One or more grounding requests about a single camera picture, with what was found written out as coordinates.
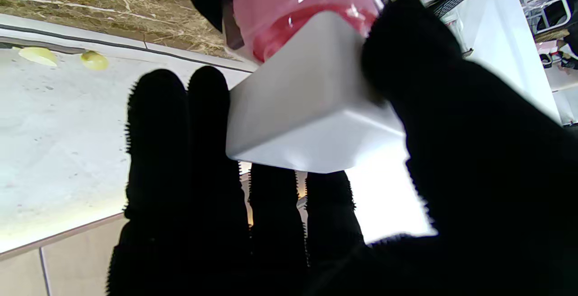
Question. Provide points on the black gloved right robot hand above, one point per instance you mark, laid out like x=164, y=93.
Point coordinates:
x=496, y=187

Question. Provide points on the white square container lid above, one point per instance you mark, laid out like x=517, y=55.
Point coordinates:
x=307, y=106

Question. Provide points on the grey metal rack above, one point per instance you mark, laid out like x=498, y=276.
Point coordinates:
x=544, y=9

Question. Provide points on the beige wall cabinet door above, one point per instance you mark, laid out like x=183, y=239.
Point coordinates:
x=20, y=273
x=86, y=260

